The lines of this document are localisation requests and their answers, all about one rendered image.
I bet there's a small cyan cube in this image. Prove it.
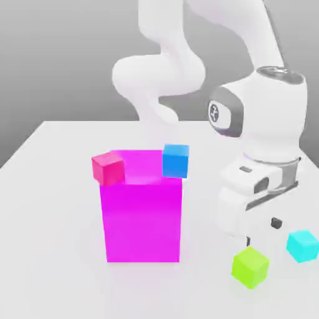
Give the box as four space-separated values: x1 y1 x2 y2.
285 229 319 264

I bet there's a large magenta box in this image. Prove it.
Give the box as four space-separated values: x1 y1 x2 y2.
98 149 184 264

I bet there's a small blue cube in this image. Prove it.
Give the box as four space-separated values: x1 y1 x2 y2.
161 143 190 179

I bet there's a small green cube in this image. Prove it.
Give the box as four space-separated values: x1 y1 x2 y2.
231 245 270 290

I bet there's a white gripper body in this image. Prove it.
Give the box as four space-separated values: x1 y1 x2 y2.
217 181 300 239

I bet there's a small pink cube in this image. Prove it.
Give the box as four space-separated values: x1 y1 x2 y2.
91 152 126 188

